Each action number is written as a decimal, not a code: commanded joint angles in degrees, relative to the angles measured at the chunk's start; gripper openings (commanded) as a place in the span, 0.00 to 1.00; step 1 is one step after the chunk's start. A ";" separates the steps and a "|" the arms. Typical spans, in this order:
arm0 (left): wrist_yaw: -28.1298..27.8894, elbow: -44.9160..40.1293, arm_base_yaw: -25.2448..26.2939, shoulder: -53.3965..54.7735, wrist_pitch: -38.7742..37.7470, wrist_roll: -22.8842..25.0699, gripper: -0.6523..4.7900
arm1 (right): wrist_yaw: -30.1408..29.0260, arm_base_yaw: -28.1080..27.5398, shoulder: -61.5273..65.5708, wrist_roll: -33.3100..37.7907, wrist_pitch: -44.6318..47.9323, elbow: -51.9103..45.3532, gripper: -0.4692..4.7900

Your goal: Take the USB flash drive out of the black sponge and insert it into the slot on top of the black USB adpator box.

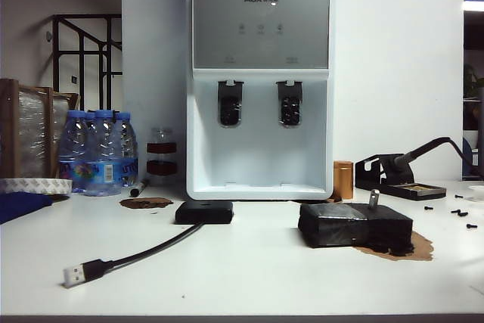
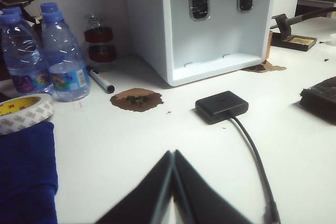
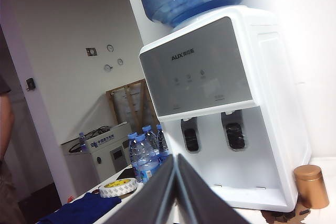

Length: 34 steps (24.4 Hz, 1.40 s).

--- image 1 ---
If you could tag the silver USB flash drive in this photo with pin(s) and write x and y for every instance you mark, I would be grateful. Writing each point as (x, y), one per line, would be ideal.
(375, 196)

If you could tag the black dispenser tap lever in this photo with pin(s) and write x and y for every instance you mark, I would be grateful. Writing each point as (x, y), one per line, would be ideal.
(289, 107)
(229, 107)

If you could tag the black soldering iron stand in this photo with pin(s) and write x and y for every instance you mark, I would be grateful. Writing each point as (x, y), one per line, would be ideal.
(378, 181)

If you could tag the brass cleaning wool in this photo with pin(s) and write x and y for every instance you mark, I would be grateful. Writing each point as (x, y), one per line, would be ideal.
(417, 187)

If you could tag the black sponge block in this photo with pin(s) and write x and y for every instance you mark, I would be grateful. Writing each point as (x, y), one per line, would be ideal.
(340, 228)

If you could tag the plastic wrapped wooden frame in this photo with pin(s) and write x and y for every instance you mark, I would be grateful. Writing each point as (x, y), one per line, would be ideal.
(66, 111)
(30, 134)

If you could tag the black marker pen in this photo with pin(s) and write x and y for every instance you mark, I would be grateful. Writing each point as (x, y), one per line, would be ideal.
(138, 188)

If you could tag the glass jar with brown bands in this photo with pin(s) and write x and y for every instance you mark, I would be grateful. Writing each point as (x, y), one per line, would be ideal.
(162, 166)

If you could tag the black USB hub box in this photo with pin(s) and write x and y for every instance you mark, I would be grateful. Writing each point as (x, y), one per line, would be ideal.
(204, 214)

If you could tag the white AUX water dispenser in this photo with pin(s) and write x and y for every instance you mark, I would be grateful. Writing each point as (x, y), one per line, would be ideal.
(261, 171)

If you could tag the blue cloth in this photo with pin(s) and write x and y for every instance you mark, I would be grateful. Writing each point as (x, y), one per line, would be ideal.
(20, 205)

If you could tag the black stair railing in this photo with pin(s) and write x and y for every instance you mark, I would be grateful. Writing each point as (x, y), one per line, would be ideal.
(81, 58)

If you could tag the clear water bottle blue cap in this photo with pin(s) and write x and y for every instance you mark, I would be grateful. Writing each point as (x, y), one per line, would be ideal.
(72, 149)
(128, 149)
(104, 156)

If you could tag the gold cylindrical can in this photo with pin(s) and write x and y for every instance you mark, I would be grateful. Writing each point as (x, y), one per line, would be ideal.
(343, 181)

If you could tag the blue plastic item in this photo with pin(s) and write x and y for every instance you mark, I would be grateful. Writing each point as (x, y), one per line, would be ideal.
(467, 156)

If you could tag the white tape roll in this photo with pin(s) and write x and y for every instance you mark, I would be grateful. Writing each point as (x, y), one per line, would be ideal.
(34, 186)

